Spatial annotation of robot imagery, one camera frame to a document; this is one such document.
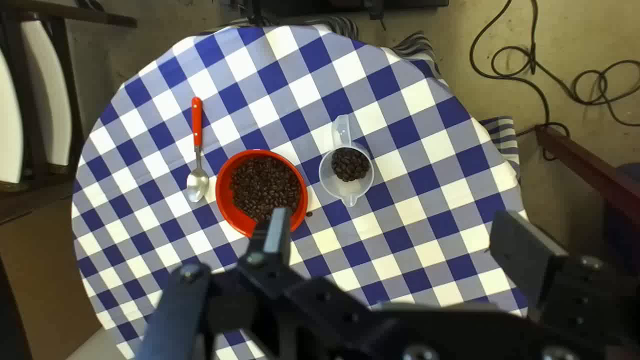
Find black floor cable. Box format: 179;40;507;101
467;0;640;128

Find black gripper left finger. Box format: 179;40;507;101
235;206;376;318

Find white chair back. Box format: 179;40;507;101
0;18;76;189

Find red handled metal spoon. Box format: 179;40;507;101
183;97;211;206

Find dark wooden furniture edge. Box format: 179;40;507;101
531;122;640;268

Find red bowl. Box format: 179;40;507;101
214;148;312;240

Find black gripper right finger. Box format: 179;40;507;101
487;208;640;349

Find striped fabric rug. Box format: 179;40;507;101
477;116;522;163

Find dark brown beans heap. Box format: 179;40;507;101
227;157;304;224
329;146;370;185

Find blue white checkered tablecloth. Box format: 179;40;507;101
68;24;529;360

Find clear plastic measuring cup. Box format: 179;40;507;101
316;115;376;208

